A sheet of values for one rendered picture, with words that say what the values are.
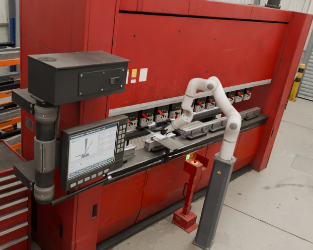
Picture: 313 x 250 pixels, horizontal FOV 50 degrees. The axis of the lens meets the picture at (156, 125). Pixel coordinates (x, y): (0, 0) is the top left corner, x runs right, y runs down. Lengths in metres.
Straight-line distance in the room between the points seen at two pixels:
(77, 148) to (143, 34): 1.21
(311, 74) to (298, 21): 5.53
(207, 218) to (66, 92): 2.14
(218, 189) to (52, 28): 1.97
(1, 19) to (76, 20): 4.92
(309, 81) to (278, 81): 5.40
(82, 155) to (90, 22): 0.80
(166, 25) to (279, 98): 2.49
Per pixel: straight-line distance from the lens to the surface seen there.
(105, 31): 2.20
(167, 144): 3.16
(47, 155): 1.91
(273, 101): 4.95
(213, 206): 3.31
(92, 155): 1.96
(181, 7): 2.96
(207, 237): 3.52
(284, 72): 4.85
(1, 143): 3.04
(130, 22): 2.60
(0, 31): 7.08
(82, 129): 1.84
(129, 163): 3.00
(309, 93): 10.32
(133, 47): 2.67
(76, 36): 2.18
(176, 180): 3.64
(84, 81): 1.76
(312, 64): 10.18
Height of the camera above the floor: 2.36
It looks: 23 degrees down
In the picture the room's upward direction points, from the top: 9 degrees clockwise
